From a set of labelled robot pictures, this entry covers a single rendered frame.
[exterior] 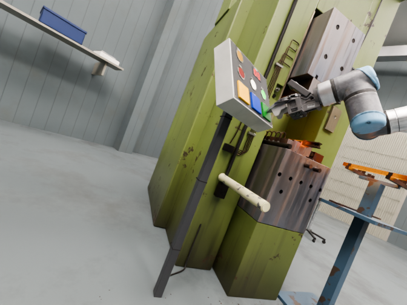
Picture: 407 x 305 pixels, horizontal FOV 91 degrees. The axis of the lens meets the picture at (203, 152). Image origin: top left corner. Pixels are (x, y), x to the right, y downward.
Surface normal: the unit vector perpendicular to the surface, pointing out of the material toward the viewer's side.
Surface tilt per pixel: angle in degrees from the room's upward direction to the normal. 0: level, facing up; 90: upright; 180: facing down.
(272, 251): 90
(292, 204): 90
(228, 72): 90
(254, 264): 90
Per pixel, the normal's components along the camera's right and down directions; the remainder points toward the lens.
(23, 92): 0.67, 0.29
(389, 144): -0.64, -0.22
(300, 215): 0.32, 0.16
